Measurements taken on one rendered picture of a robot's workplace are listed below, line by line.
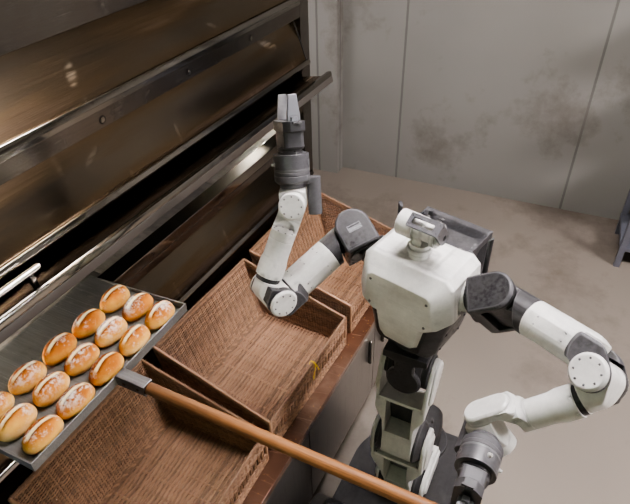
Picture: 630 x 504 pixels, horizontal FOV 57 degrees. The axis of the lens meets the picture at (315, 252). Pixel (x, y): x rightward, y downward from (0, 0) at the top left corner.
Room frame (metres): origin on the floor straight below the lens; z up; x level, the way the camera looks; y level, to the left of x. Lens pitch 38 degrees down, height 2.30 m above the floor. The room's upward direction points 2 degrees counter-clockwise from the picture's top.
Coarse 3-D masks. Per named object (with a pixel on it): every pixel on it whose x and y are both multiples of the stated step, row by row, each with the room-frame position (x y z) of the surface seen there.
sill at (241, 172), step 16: (272, 144) 2.18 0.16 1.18; (256, 160) 2.04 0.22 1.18; (224, 176) 1.92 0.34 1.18; (240, 176) 1.93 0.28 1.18; (208, 192) 1.81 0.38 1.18; (224, 192) 1.83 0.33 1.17; (192, 208) 1.71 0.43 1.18; (208, 208) 1.74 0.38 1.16; (176, 224) 1.61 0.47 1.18; (192, 224) 1.66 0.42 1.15; (144, 240) 1.53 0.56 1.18; (160, 240) 1.52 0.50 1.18; (128, 256) 1.44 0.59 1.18; (144, 256) 1.45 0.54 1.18; (112, 272) 1.37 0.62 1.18; (128, 272) 1.38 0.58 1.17
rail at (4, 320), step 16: (320, 80) 2.22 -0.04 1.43; (304, 96) 2.10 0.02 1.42; (272, 112) 1.93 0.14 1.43; (256, 128) 1.80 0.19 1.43; (240, 144) 1.71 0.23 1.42; (208, 160) 1.59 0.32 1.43; (192, 176) 1.49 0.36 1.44; (176, 192) 1.42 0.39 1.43; (144, 208) 1.33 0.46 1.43; (128, 224) 1.25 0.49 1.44; (112, 240) 1.19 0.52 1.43; (80, 256) 1.12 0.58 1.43; (96, 256) 1.14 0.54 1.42; (64, 272) 1.06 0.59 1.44; (48, 288) 1.01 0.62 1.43; (16, 304) 0.95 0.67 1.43; (32, 304) 0.96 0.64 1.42; (0, 320) 0.90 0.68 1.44
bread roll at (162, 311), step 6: (162, 300) 1.18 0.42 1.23; (156, 306) 1.15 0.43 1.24; (162, 306) 1.15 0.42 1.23; (168, 306) 1.16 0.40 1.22; (150, 312) 1.13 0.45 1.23; (156, 312) 1.13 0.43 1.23; (162, 312) 1.13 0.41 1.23; (168, 312) 1.14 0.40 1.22; (174, 312) 1.16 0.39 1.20; (150, 318) 1.11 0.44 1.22; (156, 318) 1.12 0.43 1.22; (162, 318) 1.12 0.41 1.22; (168, 318) 1.13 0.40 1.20; (150, 324) 1.11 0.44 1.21; (156, 324) 1.11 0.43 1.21; (162, 324) 1.11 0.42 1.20
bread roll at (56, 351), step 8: (56, 336) 1.05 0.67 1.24; (64, 336) 1.05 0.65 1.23; (72, 336) 1.06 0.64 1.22; (48, 344) 1.02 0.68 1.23; (56, 344) 1.02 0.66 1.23; (64, 344) 1.03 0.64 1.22; (72, 344) 1.04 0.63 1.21; (48, 352) 1.00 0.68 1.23; (56, 352) 1.00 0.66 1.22; (64, 352) 1.01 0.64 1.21; (48, 360) 0.99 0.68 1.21; (56, 360) 0.99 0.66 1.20; (64, 360) 1.01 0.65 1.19
